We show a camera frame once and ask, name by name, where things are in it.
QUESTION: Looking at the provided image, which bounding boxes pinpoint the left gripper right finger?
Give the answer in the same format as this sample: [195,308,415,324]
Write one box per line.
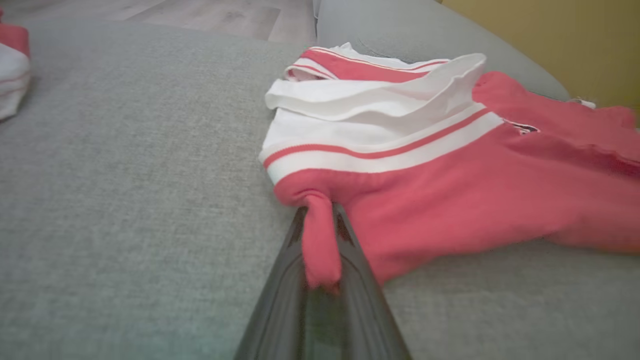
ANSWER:
[332,202,413,360]

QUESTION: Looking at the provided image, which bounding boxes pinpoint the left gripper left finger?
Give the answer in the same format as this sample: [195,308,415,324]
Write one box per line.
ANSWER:
[234,205,313,360]

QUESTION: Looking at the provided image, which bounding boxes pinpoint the large grey sofa seat cushion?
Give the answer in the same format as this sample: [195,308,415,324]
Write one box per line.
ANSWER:
[0,20,640,360]

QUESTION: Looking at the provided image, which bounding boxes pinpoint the red Bulls 23 shorts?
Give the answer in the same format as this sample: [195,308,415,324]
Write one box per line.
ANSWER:
[0,10,32,122]

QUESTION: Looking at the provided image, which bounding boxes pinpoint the red white-trimmed jersey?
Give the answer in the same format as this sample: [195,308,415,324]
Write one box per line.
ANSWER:
[259,42,640,293]

